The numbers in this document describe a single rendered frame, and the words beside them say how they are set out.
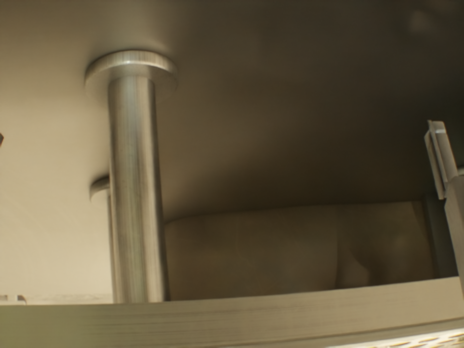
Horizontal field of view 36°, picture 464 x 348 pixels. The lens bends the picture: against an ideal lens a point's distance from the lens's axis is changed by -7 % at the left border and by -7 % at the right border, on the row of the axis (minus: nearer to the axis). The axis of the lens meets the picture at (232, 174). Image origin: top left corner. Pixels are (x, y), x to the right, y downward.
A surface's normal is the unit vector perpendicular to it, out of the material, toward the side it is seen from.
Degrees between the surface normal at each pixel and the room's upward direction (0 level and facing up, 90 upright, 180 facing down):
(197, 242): 92
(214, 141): 0
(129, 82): 90
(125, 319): 90
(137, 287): 90
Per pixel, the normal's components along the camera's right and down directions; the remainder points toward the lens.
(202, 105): 0.11, 0.92
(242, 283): 0.09, -0.47
